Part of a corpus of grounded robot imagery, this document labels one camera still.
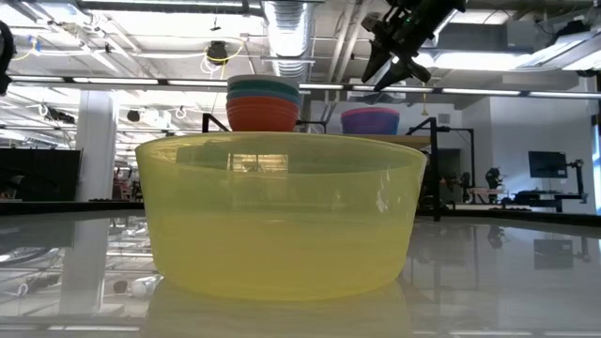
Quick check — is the cyan translucent bowl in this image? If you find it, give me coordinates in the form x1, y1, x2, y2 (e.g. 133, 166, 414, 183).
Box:
341, 114, 401, 136

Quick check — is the teal bowl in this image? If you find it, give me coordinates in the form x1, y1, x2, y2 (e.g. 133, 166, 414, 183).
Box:
226, 80, 301, 98

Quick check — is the red bowl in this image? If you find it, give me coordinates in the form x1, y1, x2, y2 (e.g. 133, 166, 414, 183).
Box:
225, 96, 301, 133

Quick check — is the dark wall monitor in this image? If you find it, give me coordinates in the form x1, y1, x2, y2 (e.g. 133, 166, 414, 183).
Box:
527, 150, 569, 180

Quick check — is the white pillar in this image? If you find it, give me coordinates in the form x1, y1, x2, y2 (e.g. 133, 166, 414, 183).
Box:
73, 89, 119, 204

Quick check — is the blue bowl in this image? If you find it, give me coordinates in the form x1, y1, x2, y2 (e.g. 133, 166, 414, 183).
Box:
225, 89, 302, 105

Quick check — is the yellow translucent bowl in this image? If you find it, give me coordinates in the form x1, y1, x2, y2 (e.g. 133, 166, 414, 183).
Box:
134, 131, 428, 302

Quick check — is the pink translucent bowl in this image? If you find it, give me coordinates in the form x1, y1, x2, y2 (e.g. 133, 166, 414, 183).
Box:
340, 107, 401, 118

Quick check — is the black ceiling device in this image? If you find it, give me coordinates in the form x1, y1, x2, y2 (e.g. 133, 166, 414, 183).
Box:
206, 40, 230, 65

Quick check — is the black panel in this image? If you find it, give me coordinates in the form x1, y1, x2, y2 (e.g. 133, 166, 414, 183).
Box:
0, 147, 84, 203

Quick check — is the silver ventilation duct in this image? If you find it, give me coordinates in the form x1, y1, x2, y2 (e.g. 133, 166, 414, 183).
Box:
261, 0, 315, 82

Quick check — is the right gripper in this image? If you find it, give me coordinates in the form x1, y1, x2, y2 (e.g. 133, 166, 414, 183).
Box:
361, 0, 445, 93

